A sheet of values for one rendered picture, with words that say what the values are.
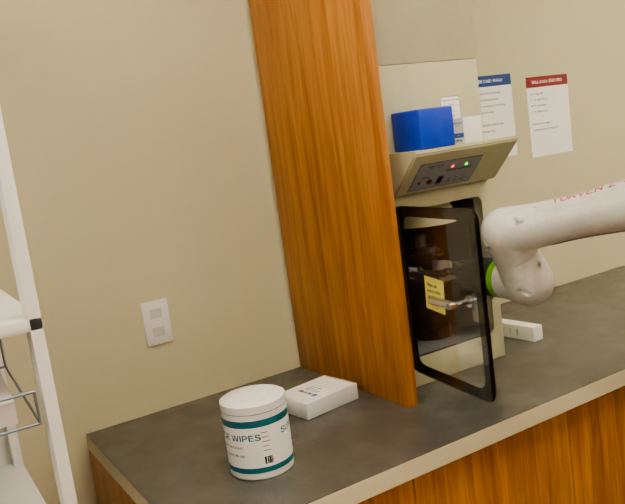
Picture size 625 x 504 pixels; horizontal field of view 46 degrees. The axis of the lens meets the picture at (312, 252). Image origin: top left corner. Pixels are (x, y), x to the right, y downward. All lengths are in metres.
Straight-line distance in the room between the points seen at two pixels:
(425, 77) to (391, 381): 0.72
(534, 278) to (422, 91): 0.52
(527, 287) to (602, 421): 0.43
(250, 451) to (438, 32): 1.06
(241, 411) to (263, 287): 0.69
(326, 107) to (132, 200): 0.54
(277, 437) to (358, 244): 0.51
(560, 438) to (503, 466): 0.18
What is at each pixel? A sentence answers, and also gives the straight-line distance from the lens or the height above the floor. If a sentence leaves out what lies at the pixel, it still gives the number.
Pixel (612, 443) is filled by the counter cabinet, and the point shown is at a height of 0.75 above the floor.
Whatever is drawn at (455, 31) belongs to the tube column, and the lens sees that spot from 1.90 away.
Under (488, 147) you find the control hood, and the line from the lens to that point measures 1.78.
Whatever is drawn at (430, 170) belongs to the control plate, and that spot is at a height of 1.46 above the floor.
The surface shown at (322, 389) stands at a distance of 1.78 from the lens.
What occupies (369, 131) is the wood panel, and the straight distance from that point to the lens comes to 1.61.
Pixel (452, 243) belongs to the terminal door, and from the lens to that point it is 1.54.
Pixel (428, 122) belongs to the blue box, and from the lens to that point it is 1.67.
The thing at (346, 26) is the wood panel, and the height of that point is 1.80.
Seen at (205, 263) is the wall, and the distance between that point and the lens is 1.97.
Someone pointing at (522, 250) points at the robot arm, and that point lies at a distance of 1.59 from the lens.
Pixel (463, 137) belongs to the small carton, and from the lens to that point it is 1.78.
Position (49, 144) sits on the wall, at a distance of 1.85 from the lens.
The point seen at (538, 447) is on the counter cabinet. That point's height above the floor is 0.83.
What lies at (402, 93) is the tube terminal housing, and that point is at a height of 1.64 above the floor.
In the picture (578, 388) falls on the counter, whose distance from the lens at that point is 1.77.
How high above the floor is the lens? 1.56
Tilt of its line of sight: 8 degrees down
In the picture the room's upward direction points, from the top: 8 degrees counter-clockwise
